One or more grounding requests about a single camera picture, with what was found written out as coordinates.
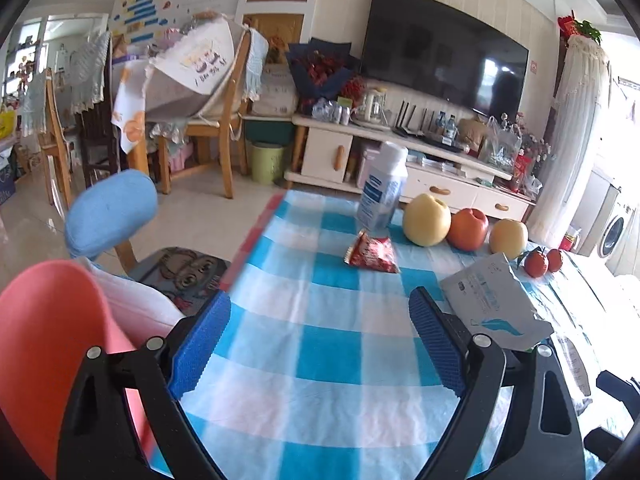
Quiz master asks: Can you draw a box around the right orange tangerine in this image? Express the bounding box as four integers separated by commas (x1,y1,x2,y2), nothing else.
547,248,564,273

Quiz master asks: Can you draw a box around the light wooden chair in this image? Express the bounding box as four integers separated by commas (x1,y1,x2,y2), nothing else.
27,68,73,210

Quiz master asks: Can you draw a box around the white washing machine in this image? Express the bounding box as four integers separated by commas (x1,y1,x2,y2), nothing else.
570,170,639,276

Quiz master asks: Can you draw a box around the black flat screen television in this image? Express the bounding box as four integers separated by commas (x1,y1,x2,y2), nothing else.
361,0,528,119

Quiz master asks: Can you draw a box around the pink storage box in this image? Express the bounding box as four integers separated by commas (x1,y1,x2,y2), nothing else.
356,140,381,190

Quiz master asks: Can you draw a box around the white blue plastic bottle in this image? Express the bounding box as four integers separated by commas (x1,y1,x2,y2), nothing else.
357,142,408,233

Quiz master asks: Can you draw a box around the pink plastic trash bucket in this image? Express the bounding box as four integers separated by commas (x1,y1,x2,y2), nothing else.
1,260,154,479

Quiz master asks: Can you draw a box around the navy red flower bouquet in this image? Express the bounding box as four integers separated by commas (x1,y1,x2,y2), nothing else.
285,37,364,115

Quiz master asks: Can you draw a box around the red snack wrapper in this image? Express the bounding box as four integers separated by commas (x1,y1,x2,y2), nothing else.
344,230,400,274

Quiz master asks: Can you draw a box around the green trash bin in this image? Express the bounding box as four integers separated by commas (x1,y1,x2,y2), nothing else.
250,142,285,185

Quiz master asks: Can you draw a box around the wooden chair with bib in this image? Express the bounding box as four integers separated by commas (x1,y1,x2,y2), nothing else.
144,11,268,198

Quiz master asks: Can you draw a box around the orange tangerine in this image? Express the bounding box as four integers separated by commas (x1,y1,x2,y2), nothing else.
518,248,549,278
547,248,564,273

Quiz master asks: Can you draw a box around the small yellow pear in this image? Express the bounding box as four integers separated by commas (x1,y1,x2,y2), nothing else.
489,219,528,260

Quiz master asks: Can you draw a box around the white lace covered air conditioner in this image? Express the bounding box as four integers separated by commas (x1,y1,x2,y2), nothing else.
527,15,608,248

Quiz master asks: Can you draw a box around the yellow hanging bag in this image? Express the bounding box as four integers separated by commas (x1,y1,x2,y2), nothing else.
0,106,16,140

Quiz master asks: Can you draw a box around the white blue torn bag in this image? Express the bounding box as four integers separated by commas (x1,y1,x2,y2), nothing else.
440,252,553,351

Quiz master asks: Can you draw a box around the blue white checkered tablecloth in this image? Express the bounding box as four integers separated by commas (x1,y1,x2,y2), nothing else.
150,188,632,480

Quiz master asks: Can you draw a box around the red apple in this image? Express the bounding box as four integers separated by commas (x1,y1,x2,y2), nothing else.
447,208,489,252

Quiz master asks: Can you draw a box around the left orange tangerine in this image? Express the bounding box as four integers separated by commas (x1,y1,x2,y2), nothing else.
518,248,549,278

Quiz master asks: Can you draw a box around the dark wooden chair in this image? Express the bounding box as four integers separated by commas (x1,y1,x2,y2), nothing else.
72,32,122,188

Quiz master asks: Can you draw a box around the white TV cabinet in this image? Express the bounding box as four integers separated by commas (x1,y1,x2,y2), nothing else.
283,112,536,222

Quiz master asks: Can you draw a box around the large yellow pear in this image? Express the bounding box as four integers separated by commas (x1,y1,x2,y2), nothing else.
402,194,451,247

